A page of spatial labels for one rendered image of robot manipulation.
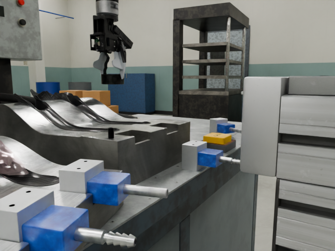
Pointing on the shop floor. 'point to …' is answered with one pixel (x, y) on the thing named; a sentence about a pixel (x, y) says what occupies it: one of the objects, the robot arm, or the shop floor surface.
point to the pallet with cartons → (100, 95)
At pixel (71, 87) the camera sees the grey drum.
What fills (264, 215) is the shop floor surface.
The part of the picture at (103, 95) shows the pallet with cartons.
